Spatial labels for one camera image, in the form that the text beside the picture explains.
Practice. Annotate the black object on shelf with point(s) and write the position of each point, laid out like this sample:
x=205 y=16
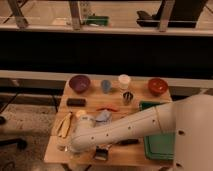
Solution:
x=185 y=14

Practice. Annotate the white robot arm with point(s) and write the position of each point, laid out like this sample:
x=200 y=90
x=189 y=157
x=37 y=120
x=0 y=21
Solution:
x=191 y=119

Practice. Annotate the white paper cup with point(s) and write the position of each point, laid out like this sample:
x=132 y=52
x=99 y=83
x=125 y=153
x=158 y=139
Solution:
x=124 y=81

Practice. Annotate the black rectangular block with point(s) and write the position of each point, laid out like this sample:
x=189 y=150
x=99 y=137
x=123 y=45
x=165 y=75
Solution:
x=76 y=102

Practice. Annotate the purple bowl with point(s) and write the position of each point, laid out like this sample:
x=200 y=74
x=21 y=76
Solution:
x=79 y=83

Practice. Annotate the silver fork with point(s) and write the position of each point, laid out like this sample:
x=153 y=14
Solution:
x=62 y=148

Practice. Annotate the green object on shelf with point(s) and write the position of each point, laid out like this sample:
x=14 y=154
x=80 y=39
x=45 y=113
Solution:
x=97 y=20

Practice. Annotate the red-brown bowl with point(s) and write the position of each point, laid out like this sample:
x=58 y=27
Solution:
x=157 y=86

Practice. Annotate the orange fruit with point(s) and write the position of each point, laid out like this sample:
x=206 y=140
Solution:
x=80 y=113

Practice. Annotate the yellow banana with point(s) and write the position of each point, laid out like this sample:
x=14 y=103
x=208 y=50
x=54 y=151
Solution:
x=62 y=127

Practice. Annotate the blue plastic cup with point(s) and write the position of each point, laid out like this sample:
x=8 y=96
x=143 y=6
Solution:
x=105 y=86

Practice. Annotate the green plastic tray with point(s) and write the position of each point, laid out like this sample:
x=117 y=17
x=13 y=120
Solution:
x=160 y=146

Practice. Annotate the crumpled blue-grey cloth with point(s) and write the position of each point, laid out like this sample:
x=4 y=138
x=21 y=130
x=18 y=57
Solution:
x=103 y=118

